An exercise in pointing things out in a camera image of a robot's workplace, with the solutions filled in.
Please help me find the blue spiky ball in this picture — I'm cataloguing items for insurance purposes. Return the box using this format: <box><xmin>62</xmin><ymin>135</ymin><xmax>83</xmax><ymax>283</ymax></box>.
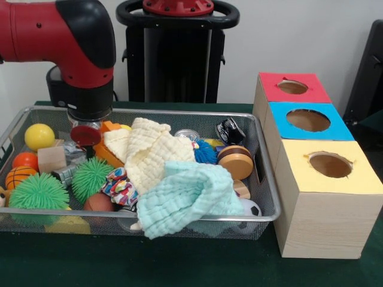
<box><xmin>193</xmin><ymin>141</ymin><xmax>218</xmax><ymax>165</ymax></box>

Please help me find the green spiky rubber ball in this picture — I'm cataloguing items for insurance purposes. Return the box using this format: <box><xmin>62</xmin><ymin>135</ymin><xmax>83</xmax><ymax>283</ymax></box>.
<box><xmin>8</xmin><ymin>173</ymin><xmax>70</xmax><ymax>210</ymax></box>

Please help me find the brown wooden yo-yo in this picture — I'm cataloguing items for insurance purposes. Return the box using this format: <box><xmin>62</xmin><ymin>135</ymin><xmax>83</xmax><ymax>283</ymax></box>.
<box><xmin>217</xmin><ymin>145</ymin><xmax>254</xmax><ymax>182</ymax></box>

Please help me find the small green spiky ball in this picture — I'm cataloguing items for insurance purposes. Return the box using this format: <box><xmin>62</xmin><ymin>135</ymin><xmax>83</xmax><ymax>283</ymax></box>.
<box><xmin>72</xmin><ymin>157</ymin><xmax>114</xmax><ymax>204</ymax></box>

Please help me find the multicoloured patterned fabric ball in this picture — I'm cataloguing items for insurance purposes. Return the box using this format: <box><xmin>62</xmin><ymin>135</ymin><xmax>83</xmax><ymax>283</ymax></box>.
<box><xmin>101</xmin><ymin>167</ymin><xmax>139</xmax><ymax>208</ymax></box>

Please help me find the shallow clear mesh bin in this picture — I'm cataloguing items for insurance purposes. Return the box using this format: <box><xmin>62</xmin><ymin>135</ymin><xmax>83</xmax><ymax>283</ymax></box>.
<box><xmin>0</xmin><ymin>106</ymin><xmax>282</xmax><ymax>241</ymax></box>

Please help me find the orange mini basketball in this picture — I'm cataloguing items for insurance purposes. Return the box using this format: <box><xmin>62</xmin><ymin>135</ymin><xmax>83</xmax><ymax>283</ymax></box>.
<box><xmin>5</xmin><ymin>166</ymin><xmax>38</xmax><ymax>191</ymax></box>

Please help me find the black upright panel stand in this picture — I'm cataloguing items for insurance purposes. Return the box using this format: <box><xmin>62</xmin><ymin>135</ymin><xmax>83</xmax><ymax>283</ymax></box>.
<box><xmin>344</xmin><ymin>20</ymin><xmax>383</xmax><ymax>135</ymax></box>

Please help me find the light wooden cube block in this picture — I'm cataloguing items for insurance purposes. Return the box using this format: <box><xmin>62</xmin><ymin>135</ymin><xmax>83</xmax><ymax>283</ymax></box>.
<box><xmin>37</xmin><ymin>145</ymin><xmax>68</xmax><ymax>174</ymax></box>

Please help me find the large yellow ball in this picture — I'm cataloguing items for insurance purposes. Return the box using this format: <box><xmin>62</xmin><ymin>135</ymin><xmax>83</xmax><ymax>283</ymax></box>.
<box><xmin>25</xmin><ymin>123</ymin><xmax>56</xmax><ymax>151</ymax></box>

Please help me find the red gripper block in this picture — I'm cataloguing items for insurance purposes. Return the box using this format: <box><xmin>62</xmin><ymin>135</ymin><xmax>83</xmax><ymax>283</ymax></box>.
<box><xmin>70</xmin><ymin>124</ymin><xmax>102</xmax><ymax>161</ymax></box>

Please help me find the crumpled clear plastic wrapper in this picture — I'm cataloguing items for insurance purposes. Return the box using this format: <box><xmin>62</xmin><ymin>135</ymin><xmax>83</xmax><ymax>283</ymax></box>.
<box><xmin>57</xmin><ymin>139</ymin><xmax>88</xmax><ymax>167</ymax></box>

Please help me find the wooden box with three holes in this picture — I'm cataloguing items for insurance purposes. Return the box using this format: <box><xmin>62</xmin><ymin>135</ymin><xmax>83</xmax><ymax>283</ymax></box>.
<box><xmin>253</xmin><ymin>72</ymin><xmax>383</xmax><ymax>259</ymax></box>

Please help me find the dark green table cloth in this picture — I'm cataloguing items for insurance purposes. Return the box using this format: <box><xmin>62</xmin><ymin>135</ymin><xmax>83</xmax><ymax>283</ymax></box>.
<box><xmin>0</xmin><ymin>100</ymin><xmax>383</xmax><ymax>287</ymax></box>

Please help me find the cream yellow waffle cloth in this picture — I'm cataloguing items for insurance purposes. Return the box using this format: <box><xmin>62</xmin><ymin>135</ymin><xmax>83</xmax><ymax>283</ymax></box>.
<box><xmin>105</xmin><ymin>118</ymin><xmax>196</xmax><ymax>196</ymax></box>

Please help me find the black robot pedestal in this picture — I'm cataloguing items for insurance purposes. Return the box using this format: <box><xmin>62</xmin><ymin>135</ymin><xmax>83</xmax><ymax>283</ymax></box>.
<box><xmin>114</xmin><ymin>0</ymin><xmax>241</xmax><ymax>103</ymax></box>

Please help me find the mint green waffle cloth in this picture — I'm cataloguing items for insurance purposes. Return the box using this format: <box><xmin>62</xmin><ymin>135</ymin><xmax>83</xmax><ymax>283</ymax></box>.
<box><xmin>136</xmin><ymin>160</ymin><xmax>245</xmax><ymax>240</ymax></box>

